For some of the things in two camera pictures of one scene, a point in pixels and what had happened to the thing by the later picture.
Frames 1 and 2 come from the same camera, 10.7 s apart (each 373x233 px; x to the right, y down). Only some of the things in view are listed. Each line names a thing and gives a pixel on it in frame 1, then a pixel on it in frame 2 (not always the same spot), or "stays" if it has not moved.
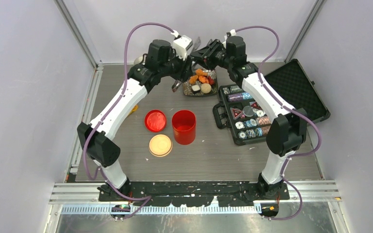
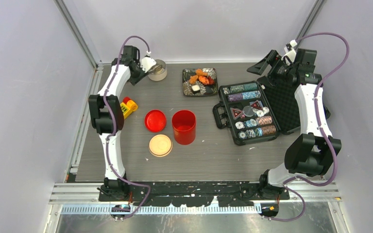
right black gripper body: x=214 y=56 → x=280 y=71
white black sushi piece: x=195 y=89 stays
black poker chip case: x=247 y=120 stays
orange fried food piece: x=193 y=78 stays
